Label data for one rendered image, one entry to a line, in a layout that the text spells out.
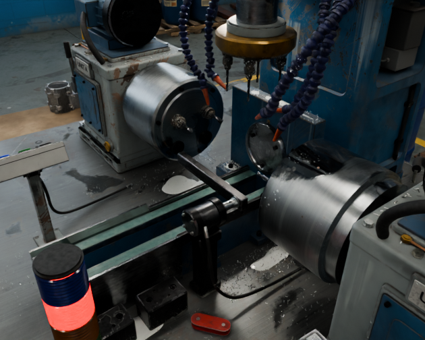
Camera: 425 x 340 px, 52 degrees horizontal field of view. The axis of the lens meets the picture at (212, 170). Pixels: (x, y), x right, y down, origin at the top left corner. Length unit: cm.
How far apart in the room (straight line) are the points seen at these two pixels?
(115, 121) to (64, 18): 528
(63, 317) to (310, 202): 46
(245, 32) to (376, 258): 52
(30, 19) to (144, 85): 532
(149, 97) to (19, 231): 52
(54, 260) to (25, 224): 79
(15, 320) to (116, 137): 62
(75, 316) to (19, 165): 57
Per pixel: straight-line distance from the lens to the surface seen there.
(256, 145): 119
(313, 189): 82
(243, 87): 120
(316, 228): 80
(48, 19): 657
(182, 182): 141
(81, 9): 147
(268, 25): 96
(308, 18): 116
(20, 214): 139
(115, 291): 99
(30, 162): 110
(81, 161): 158
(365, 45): 105
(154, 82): 124
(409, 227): 71
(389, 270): 71
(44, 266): 56
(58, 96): 351
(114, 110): 138
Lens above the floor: 159
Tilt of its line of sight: 33 degrees down
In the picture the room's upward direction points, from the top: straight up
